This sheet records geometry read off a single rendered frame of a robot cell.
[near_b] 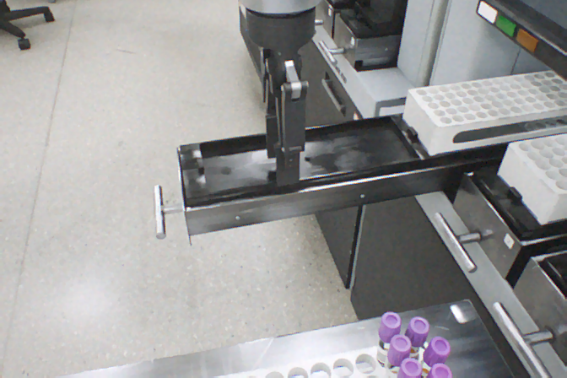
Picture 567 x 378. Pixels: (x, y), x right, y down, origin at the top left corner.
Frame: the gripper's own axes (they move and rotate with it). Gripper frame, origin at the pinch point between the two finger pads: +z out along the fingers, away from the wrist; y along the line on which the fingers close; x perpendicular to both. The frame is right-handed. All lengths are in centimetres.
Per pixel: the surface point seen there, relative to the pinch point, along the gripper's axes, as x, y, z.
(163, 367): 17.6, -24.8, 2.6
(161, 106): 22, 146, 84
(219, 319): 12, 30, 85
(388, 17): -32, 39, 2
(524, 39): -31.1, -1.3, -12.7
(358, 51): -25.2, 36.4, 7.2
